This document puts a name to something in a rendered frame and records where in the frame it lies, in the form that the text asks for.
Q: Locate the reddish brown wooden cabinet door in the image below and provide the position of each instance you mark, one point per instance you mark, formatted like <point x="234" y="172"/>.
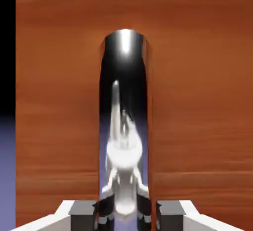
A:
<point x="197" y="96"/>

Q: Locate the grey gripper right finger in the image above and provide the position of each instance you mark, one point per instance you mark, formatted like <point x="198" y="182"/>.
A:
<point x="172" y="215"/>

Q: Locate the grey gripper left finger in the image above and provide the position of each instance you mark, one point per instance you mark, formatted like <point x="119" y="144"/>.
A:
<point x="81" y="215"/>

